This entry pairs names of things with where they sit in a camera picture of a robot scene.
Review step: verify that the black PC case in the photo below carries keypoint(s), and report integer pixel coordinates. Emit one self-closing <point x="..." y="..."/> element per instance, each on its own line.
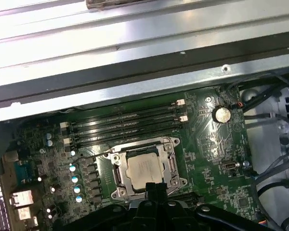
<point x="159" y="79"/>

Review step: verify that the metal locking lever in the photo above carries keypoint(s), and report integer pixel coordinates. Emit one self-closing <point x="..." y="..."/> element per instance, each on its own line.
<point x="167" y="138"/>
<point x="94" y="156"/>

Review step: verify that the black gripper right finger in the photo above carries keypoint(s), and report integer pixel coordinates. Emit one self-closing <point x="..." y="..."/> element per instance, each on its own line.
<point x="166" y="216"/>

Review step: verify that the CPU socket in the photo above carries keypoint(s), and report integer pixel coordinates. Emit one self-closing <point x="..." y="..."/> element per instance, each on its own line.
<point x="120" y="193"/>

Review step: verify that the metal socket cover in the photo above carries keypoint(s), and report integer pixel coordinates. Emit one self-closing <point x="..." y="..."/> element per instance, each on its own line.
<point x="170" y="178"/>

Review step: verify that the brown square base plate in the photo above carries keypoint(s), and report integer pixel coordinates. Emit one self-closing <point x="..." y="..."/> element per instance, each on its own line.
<point x="103" y="4"/>

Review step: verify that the black RAM slot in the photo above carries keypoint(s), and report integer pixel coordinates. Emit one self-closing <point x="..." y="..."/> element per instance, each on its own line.
<point x="122" y="121"/>
<point x="122" y="137"/>
<point x="122" y="130"/>
<point x="122" y="113"/>

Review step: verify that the silver CPU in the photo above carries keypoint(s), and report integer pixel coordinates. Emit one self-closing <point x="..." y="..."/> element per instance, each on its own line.
<point x="144" y="170"/>

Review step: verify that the green motherboard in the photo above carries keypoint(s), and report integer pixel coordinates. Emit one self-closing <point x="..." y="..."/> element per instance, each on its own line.
<point x="207" y="149"/>

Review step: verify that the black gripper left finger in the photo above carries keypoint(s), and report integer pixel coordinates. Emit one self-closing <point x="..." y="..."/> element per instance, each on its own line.
<point x="149" y="216"/>

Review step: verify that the silver coin battery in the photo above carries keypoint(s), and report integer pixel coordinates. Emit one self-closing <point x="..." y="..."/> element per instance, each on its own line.
<point x="221" y="114"/>

